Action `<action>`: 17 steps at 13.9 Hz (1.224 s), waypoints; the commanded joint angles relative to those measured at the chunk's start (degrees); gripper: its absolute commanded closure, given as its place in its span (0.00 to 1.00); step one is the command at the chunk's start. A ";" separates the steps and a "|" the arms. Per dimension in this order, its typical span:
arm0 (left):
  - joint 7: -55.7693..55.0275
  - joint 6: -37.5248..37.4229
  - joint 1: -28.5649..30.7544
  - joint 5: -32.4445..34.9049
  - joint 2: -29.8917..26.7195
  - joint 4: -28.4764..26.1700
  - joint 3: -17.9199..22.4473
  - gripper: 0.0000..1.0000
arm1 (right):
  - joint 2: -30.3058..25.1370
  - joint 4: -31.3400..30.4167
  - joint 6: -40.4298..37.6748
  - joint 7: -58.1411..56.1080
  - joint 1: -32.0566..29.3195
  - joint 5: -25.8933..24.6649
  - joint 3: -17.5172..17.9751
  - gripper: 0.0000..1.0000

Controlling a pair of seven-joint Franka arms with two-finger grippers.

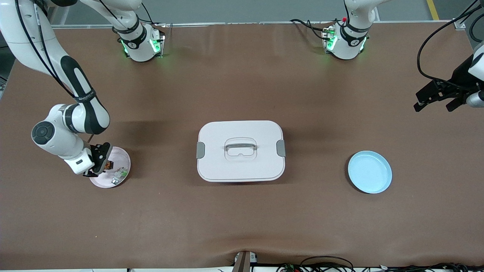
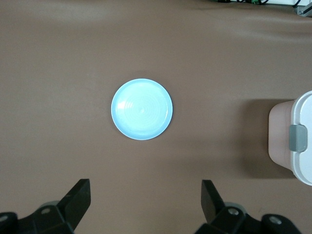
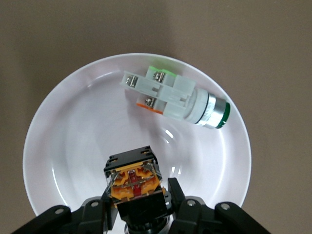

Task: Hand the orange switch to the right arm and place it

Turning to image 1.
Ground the light blue round plate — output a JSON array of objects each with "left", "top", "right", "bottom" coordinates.
[{"left": 348, "top": 151, "right": 392, "bottom": 194}]

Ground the camera mount post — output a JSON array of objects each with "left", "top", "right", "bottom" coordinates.
[{"left": 233, "top": 251, "right": 258, "bottom": 272}]

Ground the white lidded storage box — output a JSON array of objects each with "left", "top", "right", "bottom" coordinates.
[{"left": 197, "top": 120, "right": 286, "bottom": 183}]

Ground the black cable bundle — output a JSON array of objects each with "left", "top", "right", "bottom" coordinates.
[
  {"left": 278, "top": 256, "right": 356, "bottom": 272},
  {"left": 382, "top": 263, "right": 484, "bottom": 272}
]

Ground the green and white switch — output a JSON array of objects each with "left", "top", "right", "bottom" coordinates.
[{"left": 111, "top": 165, "right": 130, "bottom": 185}]

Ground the thin black cable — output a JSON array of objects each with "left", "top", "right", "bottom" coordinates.
[{"left": 456, "top": 0, "right": 479, "bottom": 22}]

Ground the brown table mat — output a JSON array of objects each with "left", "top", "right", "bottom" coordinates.
[{"left": 0, "top": 22, "right": 484, "bottom": 270}]

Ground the black base cable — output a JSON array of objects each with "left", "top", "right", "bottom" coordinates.
[
  {"left": 130, "top": 3, "right": 166, "bottom": 27},
  {"left": 290, "top": 19, "right": 326, "bottom": 40}
]

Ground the silver table edge rail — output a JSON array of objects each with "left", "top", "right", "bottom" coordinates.
[{"left": 51, "top": 22, "right": 464, "bottom": 29}]

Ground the pink round plate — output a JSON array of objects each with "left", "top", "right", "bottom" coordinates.
[{"left": 90, "top": 147, "right": 132, "bottom": 189}]

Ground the grey box lid handle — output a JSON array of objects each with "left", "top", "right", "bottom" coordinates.
[{"left": 225, "top": 138, "right": 258, "bottom": 151}]

